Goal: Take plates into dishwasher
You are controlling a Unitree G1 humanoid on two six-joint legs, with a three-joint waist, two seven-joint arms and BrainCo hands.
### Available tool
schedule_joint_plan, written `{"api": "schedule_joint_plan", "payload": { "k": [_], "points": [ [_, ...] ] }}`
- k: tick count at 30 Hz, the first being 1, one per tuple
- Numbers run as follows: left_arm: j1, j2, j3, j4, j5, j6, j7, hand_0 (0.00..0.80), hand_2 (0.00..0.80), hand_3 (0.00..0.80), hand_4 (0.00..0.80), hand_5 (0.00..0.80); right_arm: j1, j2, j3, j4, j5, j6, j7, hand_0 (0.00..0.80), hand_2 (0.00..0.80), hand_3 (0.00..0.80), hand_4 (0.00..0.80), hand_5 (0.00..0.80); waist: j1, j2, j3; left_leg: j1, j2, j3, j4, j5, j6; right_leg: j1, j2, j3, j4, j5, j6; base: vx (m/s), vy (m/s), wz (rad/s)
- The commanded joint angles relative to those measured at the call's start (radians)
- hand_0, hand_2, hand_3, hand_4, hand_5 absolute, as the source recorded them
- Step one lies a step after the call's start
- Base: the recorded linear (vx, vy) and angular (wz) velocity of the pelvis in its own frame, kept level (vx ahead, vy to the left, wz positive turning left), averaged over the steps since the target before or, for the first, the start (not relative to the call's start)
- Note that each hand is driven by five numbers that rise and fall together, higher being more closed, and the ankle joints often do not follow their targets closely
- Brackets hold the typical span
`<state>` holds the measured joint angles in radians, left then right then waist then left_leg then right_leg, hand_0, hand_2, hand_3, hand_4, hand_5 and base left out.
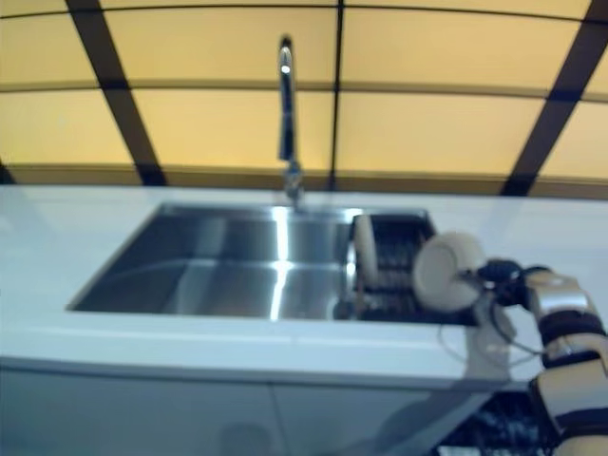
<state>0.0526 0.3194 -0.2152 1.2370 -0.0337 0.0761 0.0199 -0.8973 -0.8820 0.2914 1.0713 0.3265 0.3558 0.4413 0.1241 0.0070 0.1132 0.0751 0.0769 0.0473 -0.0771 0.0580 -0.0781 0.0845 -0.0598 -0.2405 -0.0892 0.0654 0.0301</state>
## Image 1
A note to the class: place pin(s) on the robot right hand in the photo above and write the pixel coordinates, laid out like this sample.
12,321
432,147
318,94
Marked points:
499,273

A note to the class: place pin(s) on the cream round plate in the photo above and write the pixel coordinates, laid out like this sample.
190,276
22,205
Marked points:
366,247
442,271

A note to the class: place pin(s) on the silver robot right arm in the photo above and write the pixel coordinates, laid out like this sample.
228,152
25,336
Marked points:
565,309

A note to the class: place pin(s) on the black dish drain rack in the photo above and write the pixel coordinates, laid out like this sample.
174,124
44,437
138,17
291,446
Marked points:
399,256

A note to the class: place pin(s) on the white cabinet door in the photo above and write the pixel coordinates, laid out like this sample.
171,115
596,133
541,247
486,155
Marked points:
138,413
370,423

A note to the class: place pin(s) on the chrome gooseneck kitchen faucet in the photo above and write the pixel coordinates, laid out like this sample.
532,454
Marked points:
288,114

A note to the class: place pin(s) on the stainless steel sink basin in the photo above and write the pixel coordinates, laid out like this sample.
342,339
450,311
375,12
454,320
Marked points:
214,266

